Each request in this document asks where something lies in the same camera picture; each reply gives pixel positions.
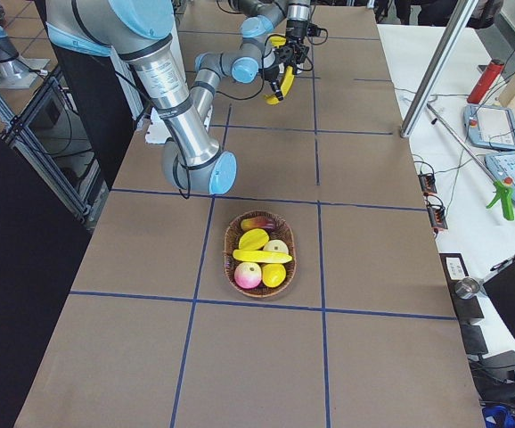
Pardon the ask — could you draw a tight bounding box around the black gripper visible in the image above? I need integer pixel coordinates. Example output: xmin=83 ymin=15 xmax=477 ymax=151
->
xmin=285 ymin=17 xmax=308 ymax=47
xmin=264 ymin=45 xmax=299 ymax=101

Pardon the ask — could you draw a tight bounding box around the yellow banana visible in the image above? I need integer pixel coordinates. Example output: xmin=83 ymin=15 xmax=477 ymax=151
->
xmin=264 ymin=65 xmax=296 ymax=105
xmin=269 ymin=36 xmax=286 ymax=47
xmin=233 ymin=249 xmax=293 ymax=264

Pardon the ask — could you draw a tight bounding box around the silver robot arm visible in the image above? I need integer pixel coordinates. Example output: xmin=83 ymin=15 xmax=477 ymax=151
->
xmin=228 ymin=1 xmax=312 ymax=55
xmin=45 ymin=1 xmax=310 ymax=194

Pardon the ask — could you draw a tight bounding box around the brown wicker basket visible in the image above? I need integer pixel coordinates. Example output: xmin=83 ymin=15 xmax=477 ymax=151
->
xmin=223 ymin=210 xmax=297 ymax=299

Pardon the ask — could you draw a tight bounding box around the white pillar with base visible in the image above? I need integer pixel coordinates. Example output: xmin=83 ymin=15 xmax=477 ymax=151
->
xmin=145 ymin=107 xmax=171 ymax=144

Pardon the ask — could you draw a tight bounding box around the red yellow mango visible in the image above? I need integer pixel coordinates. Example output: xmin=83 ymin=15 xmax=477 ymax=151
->
xmin=240 ymin=216 xmax=277 ymax=232

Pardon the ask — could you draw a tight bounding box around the upper orange electronics board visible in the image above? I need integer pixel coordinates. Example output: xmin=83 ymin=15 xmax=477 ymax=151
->
xmin=418 ymin=173 xmax=437 ymax=196

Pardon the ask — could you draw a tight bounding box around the orange electronics board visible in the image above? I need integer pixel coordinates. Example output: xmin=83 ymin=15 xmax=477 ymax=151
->
xmin=418 ymin=173 xmax=437 ymax=196
xmin=426 ymin=203 xmax=448 ymax=234

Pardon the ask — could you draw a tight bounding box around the red bottle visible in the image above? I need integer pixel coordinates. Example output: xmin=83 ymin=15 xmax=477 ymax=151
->
xmin=467 ymin=59 xmax=505 ymax=104

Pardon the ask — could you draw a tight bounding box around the yellow lemon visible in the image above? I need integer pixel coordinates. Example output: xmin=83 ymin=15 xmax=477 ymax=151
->
xmin=262 ymin=263 xmax=287 ymax=288

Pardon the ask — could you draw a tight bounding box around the pink red apple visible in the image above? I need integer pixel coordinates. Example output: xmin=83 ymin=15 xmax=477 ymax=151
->
xmin=233 ymin=262 xmax=262 ymax=290

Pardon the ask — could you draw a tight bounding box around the lower orange electronics board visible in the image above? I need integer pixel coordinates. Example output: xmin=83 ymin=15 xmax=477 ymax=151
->
xmin=426 ymin=203 xmax=448 ymax=234

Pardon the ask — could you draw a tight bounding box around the upper teach pendant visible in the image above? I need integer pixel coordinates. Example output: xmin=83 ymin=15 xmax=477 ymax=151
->
xmin=463 ymin=103 xmax=515 ymax=151

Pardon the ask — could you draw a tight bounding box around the steel measuring cup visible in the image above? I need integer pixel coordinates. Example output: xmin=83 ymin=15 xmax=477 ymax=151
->
xmin=454 ymin=276 xmax=483 ymax=300

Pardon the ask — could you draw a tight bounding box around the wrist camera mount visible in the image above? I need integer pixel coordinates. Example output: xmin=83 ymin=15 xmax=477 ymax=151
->
xmin=307 ymin=23 xmax=323 ymax=37

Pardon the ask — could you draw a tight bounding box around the aluminium frame post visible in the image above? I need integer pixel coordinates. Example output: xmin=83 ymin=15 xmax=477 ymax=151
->
xmin=400 ymin=0 xmax=478 ymax=138

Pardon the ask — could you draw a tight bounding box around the green handled grabber stick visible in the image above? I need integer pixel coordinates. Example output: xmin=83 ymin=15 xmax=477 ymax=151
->
xmin=426 ymin=103 xmax=515 ymax=221

